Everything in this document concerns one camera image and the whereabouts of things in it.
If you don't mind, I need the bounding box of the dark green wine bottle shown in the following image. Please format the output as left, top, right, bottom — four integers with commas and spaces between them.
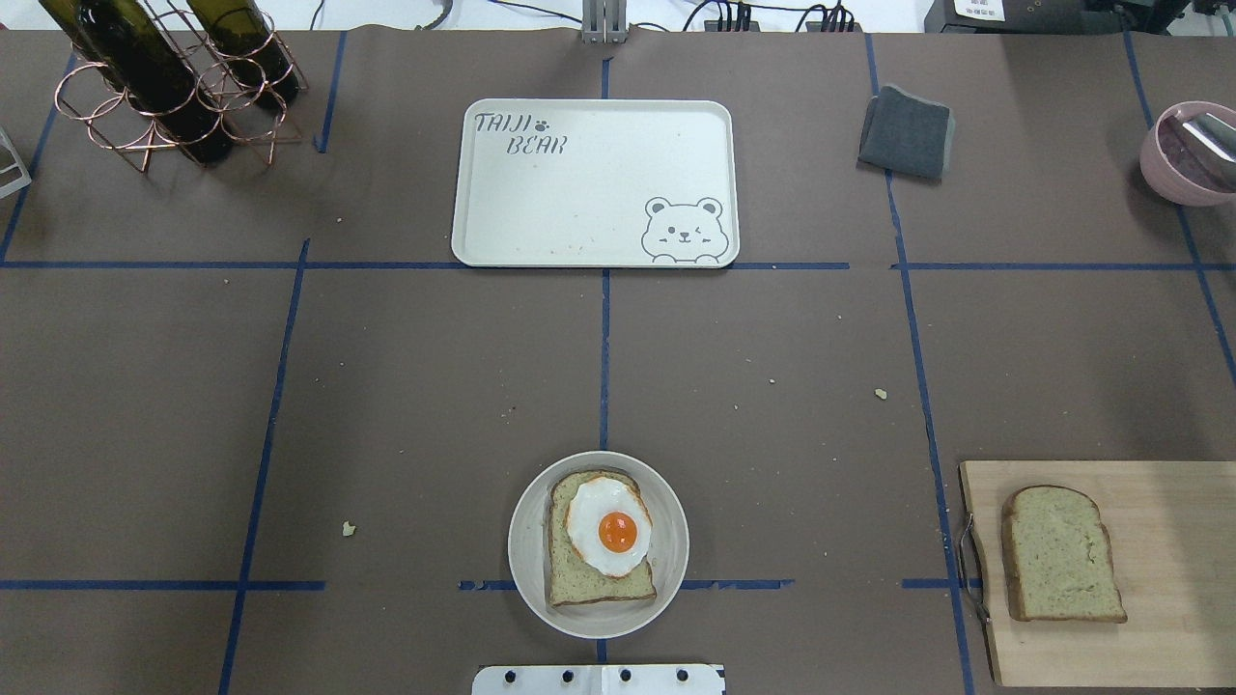
40, 1, 234, 164

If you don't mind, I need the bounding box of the silver metal scoop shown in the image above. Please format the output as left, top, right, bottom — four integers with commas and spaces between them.
1175, 113, 1235, 192

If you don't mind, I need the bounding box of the white round plate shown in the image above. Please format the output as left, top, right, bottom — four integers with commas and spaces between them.
507, 453, 691, 639

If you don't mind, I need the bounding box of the wooden cutting board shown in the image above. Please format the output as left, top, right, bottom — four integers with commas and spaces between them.
962, 460, 1235, 689

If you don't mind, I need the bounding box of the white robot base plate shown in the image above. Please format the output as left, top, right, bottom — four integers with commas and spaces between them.
471, 663, 727, 694

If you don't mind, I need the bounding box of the grey folded cloth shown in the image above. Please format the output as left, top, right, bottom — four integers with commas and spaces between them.
857, 84, 955, 181

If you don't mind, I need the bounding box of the pink bowl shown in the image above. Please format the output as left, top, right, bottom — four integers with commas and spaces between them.
1140, 101, 1235, 207

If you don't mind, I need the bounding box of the bread slice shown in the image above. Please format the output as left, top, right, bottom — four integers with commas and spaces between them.
548, 470, 658, 607
1001, 485, 1128, 625

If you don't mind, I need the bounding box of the copper wire bottle rack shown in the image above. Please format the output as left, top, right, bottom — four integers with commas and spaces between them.
54, 1, 308, 172

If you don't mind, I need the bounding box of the fried egg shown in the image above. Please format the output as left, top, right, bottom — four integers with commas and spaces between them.
565, 474, 653, 579

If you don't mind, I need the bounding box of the white bear serving tray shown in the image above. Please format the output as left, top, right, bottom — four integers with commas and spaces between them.
451, 98, 742, 270

